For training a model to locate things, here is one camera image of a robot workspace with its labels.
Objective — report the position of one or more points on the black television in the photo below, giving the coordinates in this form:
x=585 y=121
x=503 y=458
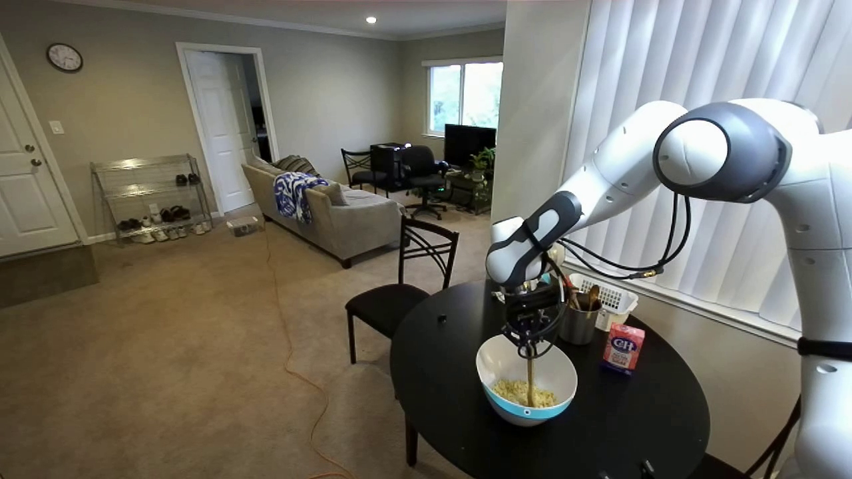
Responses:
x=465 y=141

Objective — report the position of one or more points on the white plastic basket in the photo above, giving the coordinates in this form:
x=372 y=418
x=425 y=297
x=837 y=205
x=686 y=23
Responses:
x=616 y=302

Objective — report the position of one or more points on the round wall clock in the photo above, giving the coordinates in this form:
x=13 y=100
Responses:
x=65 y=56

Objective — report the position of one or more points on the white vertical blinds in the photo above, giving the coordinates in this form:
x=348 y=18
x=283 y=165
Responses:
x=698 y=51

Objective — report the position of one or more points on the black office chair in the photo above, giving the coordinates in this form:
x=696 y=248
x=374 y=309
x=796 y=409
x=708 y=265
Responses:
x=427 y=177

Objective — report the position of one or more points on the wooden stirring spoon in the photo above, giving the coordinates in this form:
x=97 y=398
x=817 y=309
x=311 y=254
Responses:
x=532 y=374

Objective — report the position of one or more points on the pink sugar carton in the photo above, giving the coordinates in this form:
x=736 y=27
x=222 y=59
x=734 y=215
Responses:
x=624 y=346

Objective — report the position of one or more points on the yellow noodles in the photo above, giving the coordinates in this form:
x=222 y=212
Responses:
x=527 y=394

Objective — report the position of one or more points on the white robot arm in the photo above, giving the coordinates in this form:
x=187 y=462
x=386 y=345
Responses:
x=730 y=152

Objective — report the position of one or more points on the beige sofa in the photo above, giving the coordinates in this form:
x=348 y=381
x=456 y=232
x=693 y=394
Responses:
x=342 y=221

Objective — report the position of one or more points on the blue white throw blanket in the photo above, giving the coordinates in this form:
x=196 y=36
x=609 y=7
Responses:
x=291 y=189

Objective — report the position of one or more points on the glass shoe shelf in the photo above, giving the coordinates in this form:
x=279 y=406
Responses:
x=153 y=197

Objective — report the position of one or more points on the steel utensil holder cup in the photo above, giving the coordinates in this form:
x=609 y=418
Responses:
x=580 y=324

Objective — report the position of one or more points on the white bowl with blue band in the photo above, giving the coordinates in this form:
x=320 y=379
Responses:
x=556 y=372

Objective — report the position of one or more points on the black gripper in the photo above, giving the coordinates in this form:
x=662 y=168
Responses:
x=532 y=313

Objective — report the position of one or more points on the white front door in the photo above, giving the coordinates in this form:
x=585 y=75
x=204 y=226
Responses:
x=34 y=212

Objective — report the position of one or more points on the round black table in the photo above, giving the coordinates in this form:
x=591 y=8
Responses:
x=613 y=430

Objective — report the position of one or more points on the black metal chair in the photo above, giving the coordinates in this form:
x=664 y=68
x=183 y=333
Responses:
x=391 y=304

